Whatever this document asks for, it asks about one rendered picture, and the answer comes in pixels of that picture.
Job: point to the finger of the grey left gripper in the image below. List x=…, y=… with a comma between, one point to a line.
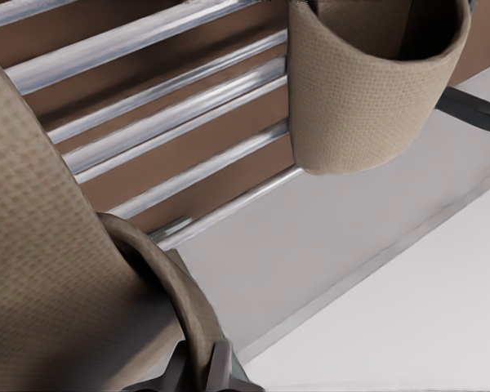
x=473, y=108

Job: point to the silver white shoe rack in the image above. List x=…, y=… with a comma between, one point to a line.
x=310, y=265

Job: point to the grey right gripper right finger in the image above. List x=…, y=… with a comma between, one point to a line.
x=225, y=367

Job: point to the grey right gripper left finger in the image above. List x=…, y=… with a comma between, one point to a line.
x=172, y=373

